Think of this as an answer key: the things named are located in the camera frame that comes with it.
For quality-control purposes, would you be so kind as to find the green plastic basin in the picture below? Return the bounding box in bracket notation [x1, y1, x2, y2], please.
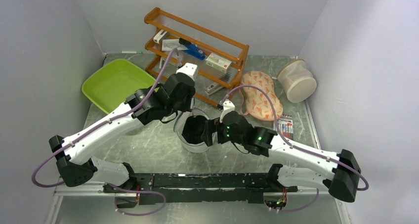
[81, 59, 155, 114]

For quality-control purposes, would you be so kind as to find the green white marker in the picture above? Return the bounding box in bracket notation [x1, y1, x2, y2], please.
[121, 51, 143, 54]

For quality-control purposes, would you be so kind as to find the pack of coloured markers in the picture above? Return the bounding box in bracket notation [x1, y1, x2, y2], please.
[273, 114, 294, 140]

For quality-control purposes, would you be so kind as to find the white mesh laundry bag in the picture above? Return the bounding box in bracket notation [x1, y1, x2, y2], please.
[173, 108, 209, 153]

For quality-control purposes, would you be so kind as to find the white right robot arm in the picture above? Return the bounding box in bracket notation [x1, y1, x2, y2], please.
[201, 111, 361, 203]

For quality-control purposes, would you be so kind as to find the beige cylindrical laundry bag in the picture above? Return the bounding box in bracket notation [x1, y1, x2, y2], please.
[277, 59, 317, 103]

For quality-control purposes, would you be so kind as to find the white small device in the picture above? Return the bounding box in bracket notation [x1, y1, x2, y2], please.
[153, 29, 169, 44]

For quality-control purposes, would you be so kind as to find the floral pink laundry bag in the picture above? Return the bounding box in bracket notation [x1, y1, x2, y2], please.
[239, 71, 283, 122]

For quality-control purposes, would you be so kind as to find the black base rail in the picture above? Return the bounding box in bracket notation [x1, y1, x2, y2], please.
[103, 173, 297, 207]

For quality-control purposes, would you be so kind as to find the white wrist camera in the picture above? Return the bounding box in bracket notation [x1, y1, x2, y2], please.
[176, 63, 199, 81]
[220, 99, 235, 123]

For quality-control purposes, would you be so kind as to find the blue stapler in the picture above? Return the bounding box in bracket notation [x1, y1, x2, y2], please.
[179, 38, 206, 60]

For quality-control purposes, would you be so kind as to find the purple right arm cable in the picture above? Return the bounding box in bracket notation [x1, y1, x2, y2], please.
[220, 85, 370, 191]

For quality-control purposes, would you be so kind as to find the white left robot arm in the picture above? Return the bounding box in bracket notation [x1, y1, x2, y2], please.
[49, 69, 197, 192]

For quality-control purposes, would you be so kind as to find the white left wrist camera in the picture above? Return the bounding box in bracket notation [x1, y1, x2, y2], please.
[176, 63, 199, 81]

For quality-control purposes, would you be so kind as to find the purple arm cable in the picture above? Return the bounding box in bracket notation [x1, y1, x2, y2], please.
[31, 47, 182, 188]
[220, 85, 370, 191]

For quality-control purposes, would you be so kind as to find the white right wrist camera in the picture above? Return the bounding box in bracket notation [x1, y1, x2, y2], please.
[220, 99, 235, 123]

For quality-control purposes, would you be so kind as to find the grey stapler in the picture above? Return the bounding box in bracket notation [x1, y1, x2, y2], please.
[205, 83, 224, 96]

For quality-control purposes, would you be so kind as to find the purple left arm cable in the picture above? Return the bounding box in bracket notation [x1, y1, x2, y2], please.
[31, 47, 182, 188]

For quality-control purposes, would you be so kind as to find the white green small box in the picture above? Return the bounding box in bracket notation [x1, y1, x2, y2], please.
[205, 53, 232, 73]

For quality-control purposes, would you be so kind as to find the orange wooden shelf rack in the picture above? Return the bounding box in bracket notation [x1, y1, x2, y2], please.
[144, 7, 249, 90]

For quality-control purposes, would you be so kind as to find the white paper card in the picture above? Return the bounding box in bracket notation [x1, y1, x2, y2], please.
[162, 39, 187, 51]

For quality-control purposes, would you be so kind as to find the black bra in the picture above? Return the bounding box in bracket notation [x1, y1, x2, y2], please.
[182, 115, 209, 145]

